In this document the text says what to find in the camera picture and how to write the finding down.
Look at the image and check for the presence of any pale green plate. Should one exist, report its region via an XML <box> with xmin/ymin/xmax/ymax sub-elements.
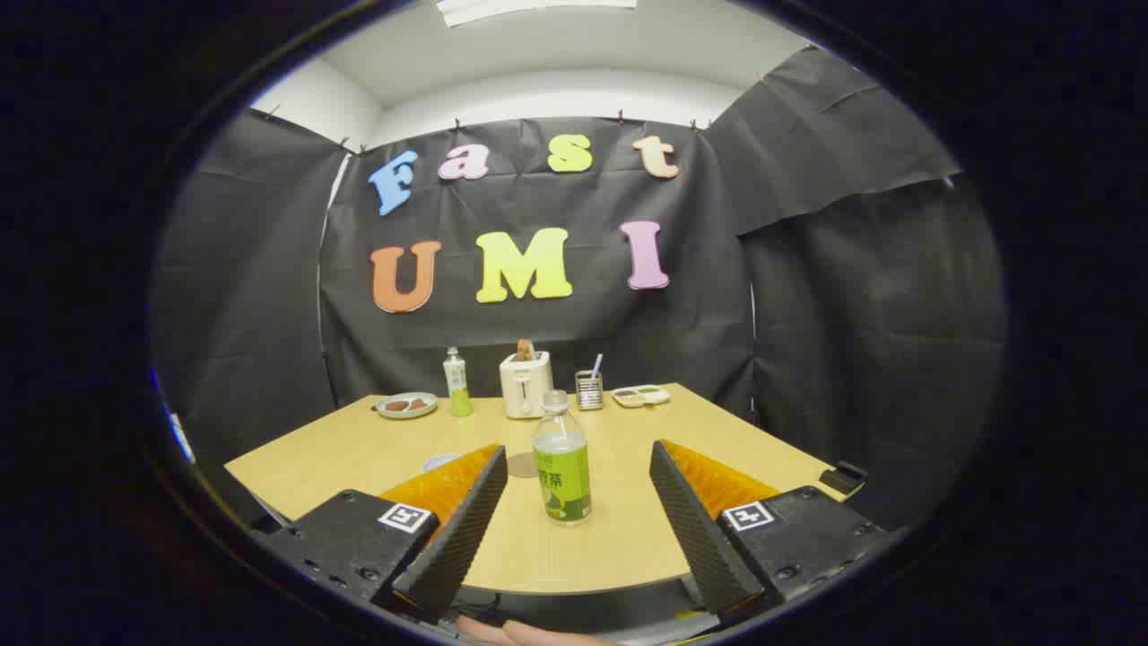
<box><xmin>373</xmin><ymin>392</ymin><xmax>439</xmax><ymax>421</ymax></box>

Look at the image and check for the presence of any small black block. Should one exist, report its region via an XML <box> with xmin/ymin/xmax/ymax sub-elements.
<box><xmin>821</xmin><ymin>461</ymin><xmax>869</xmax><ymax>495</ymax></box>

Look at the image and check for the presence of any wooden table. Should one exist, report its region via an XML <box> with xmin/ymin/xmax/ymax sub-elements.
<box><xmin>224</xmin><ymin>383</ymin><xmax>862</xmax><ymax>598</ymax></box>

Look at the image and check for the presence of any small green drink bottle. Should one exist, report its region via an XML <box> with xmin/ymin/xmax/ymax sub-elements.
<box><xmin>443</xmin><ymin>347</ymin><xmax>474</xmax><ymax>418</ymax></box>

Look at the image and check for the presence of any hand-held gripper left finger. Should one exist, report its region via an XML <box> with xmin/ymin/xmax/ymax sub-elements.
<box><xmin>254</xmin><ymin>442</ymin><xmax>509</xmax><ymax>624</ymax></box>

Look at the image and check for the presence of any white toaster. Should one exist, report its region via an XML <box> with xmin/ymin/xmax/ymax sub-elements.
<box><xmin>500</xmin><ymin>351</ymin><xmax>554</xmax><ymax>420</ymax></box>

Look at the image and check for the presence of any green label juice bottle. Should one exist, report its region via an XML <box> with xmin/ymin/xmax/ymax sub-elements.
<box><xmin>533</xmin><ymin>389</ymin><xmax>594</xmax><ymax>526</ymax></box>

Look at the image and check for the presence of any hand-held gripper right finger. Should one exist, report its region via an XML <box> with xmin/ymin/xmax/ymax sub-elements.
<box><xmin>648</xmin><ymin>439</ymin><xmax>898</xmax><ymax>620</ymax></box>

